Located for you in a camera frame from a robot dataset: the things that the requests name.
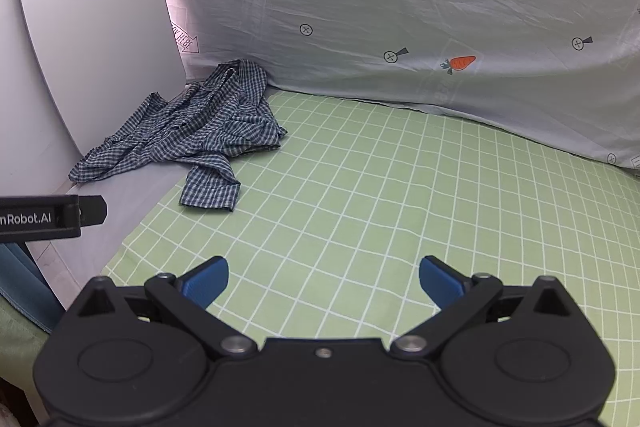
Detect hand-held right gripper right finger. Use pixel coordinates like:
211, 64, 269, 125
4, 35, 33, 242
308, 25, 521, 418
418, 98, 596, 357
390, 256, 579, 361

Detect grey carrot print sheet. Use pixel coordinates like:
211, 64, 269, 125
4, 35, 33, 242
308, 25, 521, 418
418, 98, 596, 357
147, 0, 640, 180

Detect blue plaid shirt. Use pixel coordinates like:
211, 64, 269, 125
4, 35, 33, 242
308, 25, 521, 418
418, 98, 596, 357
68, 58, 289, 212

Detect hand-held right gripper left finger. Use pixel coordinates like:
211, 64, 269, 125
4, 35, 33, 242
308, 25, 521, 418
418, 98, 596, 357
62, 256, 260, 361

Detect grey mattress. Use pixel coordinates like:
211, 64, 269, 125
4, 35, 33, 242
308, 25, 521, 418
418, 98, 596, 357
0, 77, 201, 314

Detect white rounded board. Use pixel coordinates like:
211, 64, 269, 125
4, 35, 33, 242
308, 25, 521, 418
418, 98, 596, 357
14, 0, 189, 158

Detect person's blue jeans leg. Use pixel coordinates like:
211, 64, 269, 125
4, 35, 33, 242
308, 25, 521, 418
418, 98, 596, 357
0, 242, 66, 334

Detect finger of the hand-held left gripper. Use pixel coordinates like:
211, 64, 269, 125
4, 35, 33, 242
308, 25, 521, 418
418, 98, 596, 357
79, 195, 108, 228

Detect green grid sheet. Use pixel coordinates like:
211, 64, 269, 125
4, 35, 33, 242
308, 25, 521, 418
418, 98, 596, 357
100, 89, 640, 427

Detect green cloth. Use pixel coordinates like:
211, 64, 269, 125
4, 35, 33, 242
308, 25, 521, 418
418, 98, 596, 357
0, 296, 51, 380

